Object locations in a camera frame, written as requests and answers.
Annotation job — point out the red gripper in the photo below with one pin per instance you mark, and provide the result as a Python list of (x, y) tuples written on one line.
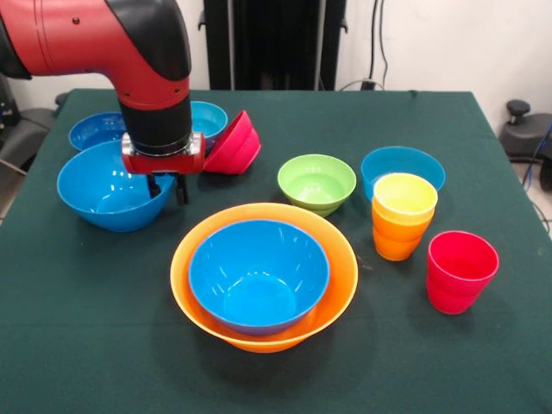
[(164, 164)]

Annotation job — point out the large blue bowl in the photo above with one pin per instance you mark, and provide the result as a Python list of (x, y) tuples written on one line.
[(103, 194), (259, 276)]

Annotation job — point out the small red bowl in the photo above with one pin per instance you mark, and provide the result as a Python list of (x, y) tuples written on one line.
[(237, 146)]

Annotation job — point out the small green bowl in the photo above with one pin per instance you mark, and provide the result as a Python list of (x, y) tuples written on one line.
[(317, 185)]

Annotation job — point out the shallow blue ribbed bowl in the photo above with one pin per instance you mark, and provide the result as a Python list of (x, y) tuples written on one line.
[(401, 161)]

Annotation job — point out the yellow plastic cup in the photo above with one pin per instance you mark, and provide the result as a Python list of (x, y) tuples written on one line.
[(405, 194)]

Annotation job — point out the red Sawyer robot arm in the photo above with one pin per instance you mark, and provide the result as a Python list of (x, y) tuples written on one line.
[(86, 39)]

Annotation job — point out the small light blue bowl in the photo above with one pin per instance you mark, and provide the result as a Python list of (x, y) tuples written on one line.
[(209, 123)]

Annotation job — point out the small dark blue bowl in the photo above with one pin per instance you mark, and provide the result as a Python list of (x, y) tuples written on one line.
[(92, 131)]

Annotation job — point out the large orange bowl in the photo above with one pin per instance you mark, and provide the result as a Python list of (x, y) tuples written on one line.
[(340, 276)]

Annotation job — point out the dark green table cloth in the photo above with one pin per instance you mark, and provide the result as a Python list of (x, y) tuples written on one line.
[(276, 388)]

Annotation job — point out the orange plastic cup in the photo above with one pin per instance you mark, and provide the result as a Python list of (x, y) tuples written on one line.
[(399, 241)]

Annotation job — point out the red plastic cup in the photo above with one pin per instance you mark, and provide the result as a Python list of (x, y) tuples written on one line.
[(457, 289)]

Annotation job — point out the grey pedestal foot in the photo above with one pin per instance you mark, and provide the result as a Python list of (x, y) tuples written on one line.
[(26, 129), (524, 138)]

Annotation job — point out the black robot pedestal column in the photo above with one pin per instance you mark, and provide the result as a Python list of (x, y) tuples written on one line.
[(276, 43)]

